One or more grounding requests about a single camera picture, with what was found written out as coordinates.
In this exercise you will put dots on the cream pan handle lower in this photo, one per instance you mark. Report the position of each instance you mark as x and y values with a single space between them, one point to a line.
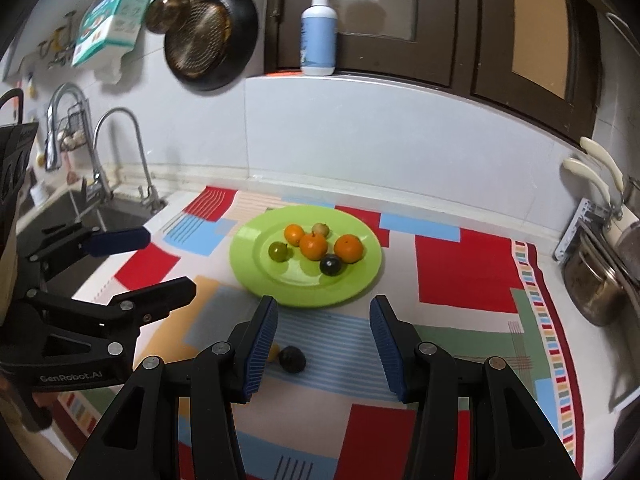
580 169

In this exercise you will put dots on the black hanging frying pan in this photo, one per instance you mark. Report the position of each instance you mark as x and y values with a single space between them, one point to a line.
214 46

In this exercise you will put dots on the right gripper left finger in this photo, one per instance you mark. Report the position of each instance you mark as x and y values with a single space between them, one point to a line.
137 436

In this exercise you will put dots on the dark plum on plate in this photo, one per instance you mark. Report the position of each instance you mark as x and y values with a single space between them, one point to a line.
331 265

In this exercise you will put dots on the teal white paper package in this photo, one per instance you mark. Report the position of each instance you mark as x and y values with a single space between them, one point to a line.
108 31

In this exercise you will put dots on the large orange with stem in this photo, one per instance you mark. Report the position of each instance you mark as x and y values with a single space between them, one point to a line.
313 247

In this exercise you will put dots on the pale small fruit behind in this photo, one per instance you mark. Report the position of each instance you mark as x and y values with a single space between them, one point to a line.
321 229

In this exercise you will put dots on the colourful patterned table mat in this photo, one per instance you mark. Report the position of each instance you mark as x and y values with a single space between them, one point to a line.
474 294

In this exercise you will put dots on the cream pan handle upper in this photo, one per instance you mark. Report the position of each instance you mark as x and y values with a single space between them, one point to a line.
599 153

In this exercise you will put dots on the dark plum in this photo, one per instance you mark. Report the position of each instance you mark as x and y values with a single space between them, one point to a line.
331 265
292 360

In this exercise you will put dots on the lime green plate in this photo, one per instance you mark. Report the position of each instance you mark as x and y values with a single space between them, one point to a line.
298 282

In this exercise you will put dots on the wire sink caddy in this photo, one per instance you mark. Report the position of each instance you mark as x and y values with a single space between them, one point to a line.
71 128

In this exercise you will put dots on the steel pot on rack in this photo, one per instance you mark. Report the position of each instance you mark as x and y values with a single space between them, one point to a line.
592 283

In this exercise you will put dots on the dark kitchen sink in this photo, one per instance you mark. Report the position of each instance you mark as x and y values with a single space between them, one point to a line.
116 215

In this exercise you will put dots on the dark brown window frame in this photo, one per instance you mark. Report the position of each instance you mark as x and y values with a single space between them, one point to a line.
539 60

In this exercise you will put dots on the tall spring kitchen faucet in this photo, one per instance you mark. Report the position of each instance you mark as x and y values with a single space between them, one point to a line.
62 98

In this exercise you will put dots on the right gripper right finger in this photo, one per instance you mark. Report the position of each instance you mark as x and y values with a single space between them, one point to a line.
510 438

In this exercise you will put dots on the cream pan handle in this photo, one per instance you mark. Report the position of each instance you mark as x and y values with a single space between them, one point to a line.
580 169
599 153

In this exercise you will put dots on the orange on plate right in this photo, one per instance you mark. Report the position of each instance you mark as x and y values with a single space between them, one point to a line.
348 248

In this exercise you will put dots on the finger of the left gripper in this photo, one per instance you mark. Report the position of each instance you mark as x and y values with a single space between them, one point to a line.
63 246
124 314

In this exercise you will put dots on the small orange on plate left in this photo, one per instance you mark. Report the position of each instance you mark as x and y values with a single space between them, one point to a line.
293 234

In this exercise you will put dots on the small brass hanging pot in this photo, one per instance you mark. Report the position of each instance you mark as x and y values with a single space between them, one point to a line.
163 16

